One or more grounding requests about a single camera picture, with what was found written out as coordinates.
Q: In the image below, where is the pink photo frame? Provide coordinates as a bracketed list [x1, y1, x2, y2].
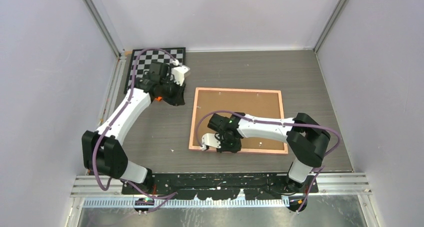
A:
[188, 87, 290, 156]

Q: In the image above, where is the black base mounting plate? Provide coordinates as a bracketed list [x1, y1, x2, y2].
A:
[121, 172, 319, 201]

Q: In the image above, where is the aluminium front rail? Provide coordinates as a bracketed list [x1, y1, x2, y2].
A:
[70, 172, 372, 197]

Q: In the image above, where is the black white checkerboard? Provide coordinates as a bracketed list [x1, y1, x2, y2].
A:
[123, 47, 186, 95]

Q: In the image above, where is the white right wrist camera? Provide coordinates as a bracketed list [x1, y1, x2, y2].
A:
[200, 133, 222, 151]

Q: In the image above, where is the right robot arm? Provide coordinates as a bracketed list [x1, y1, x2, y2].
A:
[197, 111, 331, 193]

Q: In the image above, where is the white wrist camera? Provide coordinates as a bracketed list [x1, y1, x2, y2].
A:
[200, 133, 222, 151]
[171, 59, 191, 86]

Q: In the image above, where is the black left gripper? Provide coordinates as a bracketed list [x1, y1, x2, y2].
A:
[159, 77, 186, 106]

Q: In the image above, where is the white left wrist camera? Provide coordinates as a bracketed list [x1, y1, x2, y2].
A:
[171, 59, 191, 86]

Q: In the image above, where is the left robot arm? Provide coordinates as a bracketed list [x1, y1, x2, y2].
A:
[81, 61, 190, 194]

